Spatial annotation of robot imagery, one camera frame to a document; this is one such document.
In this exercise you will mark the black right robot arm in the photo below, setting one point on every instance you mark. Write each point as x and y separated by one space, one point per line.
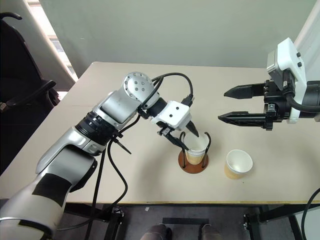
312 97

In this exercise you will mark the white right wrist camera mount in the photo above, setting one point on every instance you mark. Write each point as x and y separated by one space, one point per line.
290 55

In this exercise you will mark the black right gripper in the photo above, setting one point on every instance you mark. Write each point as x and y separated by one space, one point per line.
276 105

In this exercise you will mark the brown round coaster holder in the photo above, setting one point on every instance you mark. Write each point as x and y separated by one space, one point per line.
193 168

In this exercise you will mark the black metal table frame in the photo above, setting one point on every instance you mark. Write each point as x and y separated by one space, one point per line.
272 212

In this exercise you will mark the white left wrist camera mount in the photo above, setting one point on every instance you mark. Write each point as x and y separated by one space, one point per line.
175 113

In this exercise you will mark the dark rounded shape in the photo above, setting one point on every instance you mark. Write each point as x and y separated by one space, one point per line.
156 232
210 232

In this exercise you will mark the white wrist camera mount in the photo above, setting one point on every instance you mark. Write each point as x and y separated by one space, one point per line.
290 55
175 113

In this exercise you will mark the black office chair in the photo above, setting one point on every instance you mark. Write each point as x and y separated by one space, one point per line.
15 62

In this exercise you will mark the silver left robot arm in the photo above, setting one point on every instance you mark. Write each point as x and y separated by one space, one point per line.
112 107

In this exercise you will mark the brown paper cup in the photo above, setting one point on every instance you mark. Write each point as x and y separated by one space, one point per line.
196 156
238 161

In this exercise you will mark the black flat bar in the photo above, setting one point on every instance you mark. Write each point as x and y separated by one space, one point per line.
185 221

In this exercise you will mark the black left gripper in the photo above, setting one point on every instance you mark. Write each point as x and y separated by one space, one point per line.
165 132

